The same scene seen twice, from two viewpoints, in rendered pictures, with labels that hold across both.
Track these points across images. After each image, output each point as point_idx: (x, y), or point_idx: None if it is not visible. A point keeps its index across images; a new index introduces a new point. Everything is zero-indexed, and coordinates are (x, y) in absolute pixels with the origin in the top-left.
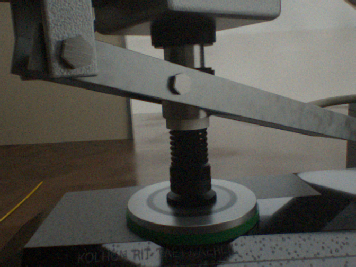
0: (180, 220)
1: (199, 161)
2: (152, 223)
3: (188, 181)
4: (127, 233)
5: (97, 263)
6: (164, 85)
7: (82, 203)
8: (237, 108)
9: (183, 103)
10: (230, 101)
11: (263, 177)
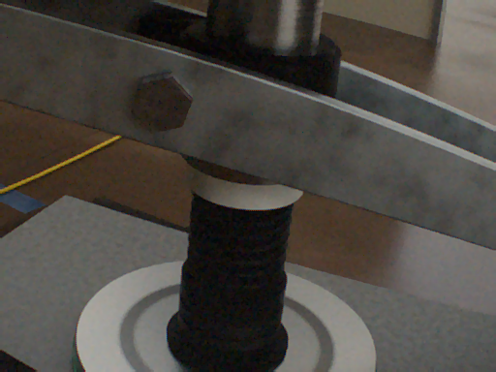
0: None
1: (241, 282)
2: (84, 371)
3: (201, 315)
4: (61, 356)
5: None
6: (114, 98)
7: (63, 238)
8: (361, 191)
9: (170, 150)
10: (338, 169)
11: (479, 321)
